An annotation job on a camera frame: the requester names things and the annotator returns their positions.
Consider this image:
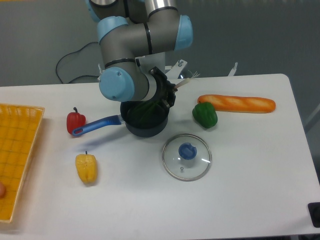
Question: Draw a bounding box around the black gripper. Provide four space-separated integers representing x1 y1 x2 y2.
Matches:
149 66 178 108

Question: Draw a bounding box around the green onion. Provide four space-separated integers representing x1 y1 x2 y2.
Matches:
128 71 201 126

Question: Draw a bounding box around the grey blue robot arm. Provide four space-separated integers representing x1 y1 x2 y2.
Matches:
85 0 194 105

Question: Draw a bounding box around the green bell pepper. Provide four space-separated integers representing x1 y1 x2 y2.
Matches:
192 102 218 129

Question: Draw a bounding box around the baguette bread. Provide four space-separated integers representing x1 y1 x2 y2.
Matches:
197 94 276 114

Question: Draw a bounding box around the glass lid with blue knob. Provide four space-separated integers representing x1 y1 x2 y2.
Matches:
161 133 212 182

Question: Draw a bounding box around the red bell pepper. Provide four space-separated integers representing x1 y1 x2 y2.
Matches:
66 107 87 134

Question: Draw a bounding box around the yellow bell pepper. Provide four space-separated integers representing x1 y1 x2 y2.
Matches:
75 151 98 185

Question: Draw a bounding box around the yellow woven basket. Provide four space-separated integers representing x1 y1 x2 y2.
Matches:
0 103 45 223

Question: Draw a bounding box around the black object at table corner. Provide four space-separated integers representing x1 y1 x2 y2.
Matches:
307 202 320 228

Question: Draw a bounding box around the dark pot with blue handle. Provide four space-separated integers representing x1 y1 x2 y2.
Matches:
71 100 170 138

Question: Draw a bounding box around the white table clamp bracket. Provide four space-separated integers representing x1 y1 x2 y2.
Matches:
228 62 238 77

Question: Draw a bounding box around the black cable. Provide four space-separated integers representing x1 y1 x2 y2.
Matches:
55 41 101 84

